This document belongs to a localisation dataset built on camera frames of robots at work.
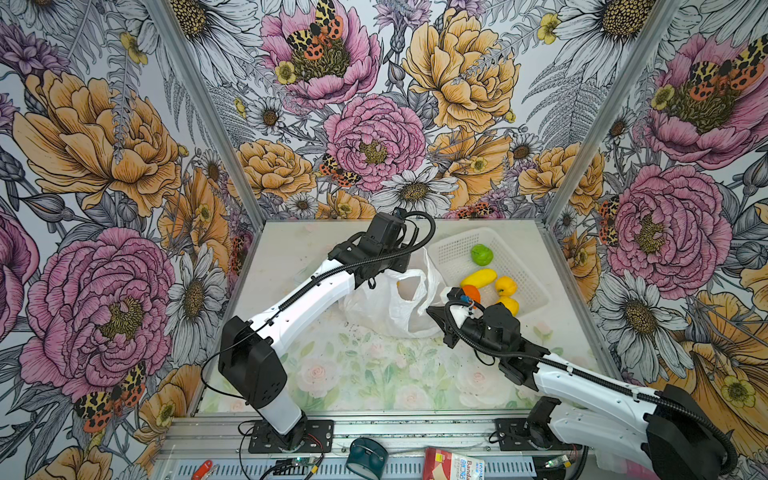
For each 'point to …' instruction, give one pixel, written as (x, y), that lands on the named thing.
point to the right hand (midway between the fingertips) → (430, 317)
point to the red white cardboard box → (440, 464)
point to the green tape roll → (367, 457)
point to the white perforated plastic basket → (458, 254)
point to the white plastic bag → (379, 307)
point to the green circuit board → (303, 461)
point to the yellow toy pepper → (505, 286)
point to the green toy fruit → (481, 255)
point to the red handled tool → (202, 470)
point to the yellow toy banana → (479, 278)
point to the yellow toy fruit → (505, 297)
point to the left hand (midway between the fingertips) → (398, 258)
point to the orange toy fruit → (472, 292)
